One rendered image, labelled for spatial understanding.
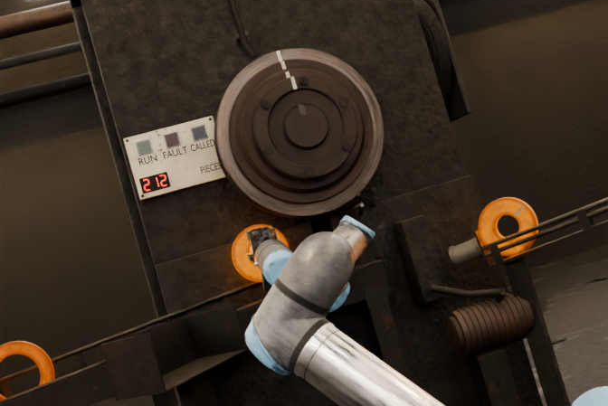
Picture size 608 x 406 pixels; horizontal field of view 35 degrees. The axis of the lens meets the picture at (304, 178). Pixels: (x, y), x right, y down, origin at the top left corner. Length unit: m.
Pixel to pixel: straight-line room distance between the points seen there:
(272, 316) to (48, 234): 7.04
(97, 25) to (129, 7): 0.11
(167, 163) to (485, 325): 0.98
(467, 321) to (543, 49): 7.32
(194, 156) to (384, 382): 1.23
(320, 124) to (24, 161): 6.41
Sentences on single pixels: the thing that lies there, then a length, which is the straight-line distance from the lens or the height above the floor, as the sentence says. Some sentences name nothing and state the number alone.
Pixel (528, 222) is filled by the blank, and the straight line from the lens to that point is 2.65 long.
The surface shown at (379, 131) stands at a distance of 2.73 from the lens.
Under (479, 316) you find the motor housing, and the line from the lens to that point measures 2.62.
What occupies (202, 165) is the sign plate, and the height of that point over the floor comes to 1.11.
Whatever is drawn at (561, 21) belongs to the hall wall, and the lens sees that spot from 9.93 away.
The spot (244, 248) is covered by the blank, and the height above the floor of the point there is 0.85.
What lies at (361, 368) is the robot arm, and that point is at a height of 0.58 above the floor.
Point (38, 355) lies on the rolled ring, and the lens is 2.66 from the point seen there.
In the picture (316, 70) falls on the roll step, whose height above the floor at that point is 1.27.
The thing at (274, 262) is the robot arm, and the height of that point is 0.79.
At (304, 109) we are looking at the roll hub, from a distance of 2.61.
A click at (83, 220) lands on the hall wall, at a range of 8.75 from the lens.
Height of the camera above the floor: 0.81
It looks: 4 degrees up
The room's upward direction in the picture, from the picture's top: 16 degrees counter-clockwise
